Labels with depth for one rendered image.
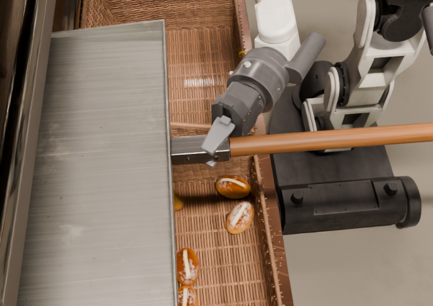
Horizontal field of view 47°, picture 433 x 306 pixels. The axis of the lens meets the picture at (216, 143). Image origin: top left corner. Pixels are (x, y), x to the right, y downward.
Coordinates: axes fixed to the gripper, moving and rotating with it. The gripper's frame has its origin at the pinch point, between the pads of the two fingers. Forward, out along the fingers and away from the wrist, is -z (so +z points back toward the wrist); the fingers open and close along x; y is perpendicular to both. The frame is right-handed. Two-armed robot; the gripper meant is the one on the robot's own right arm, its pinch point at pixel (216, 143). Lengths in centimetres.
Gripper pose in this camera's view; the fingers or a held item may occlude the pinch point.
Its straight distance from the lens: 77.0
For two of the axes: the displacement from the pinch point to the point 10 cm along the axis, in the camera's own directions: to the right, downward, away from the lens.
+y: -8.7, -4.2, 2.6
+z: 5.0, -7.4, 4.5
